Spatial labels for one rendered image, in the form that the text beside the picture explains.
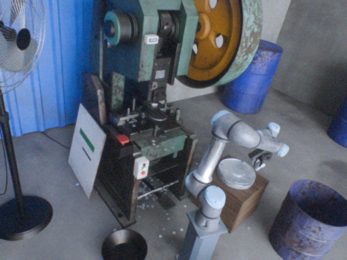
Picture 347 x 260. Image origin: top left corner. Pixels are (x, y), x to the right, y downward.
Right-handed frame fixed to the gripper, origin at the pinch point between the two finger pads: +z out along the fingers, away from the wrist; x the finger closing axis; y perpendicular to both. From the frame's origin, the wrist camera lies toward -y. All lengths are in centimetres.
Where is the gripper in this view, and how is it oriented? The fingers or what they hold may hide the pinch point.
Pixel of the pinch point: (254, 167)
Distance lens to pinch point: 207.5
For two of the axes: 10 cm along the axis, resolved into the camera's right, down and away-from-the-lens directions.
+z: -1.5, 8.2, 5.5
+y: 9.2, -0.8, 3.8
